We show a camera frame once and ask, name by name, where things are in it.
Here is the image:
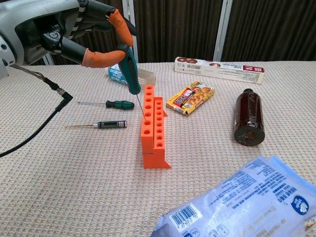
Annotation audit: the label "orange screwdriver holder block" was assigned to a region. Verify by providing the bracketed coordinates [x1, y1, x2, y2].
[140, 84, 172, 171]

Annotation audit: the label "blue wet wipes pack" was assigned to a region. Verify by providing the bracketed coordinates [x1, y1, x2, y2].
[150, 155, 316, 237]

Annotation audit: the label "beige woven tablecloth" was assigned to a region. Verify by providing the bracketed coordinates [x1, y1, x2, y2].
[0, 60, 316, 237]

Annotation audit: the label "clear bottle blue label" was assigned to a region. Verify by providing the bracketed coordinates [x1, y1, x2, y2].
[107, 63, 157, 87]

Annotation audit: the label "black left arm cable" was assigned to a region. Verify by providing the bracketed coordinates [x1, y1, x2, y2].
[0, 64, 74, 158]

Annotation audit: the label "yellow curry box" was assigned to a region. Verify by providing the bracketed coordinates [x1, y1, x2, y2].
[165, 80, 215, 116]

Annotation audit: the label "black metal precision screwdriver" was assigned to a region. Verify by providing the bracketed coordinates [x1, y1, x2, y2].
[64, 120, 128, 129]

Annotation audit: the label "green black striped screwdriver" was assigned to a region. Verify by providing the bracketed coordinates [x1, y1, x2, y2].
[77, 100, 135, 111]

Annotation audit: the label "plain teal handle screwdriver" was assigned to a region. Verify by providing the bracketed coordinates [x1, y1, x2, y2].
[117, 43, 147, 122]

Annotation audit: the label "long white biscuit box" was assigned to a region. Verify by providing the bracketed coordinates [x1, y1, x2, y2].
[174, 56, 266, 85]

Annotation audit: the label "grey partition post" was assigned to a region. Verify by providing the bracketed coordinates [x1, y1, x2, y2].
[42, 53, 54, 66]
[213, 0, 233, 62]
[122, 0, 139, 64]

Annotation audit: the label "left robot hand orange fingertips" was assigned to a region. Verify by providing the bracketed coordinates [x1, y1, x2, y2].
[0, 0, 139, 69]

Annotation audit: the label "brown plastic bottle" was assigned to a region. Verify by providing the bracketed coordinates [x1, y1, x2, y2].
[234, 88, 266, 147]

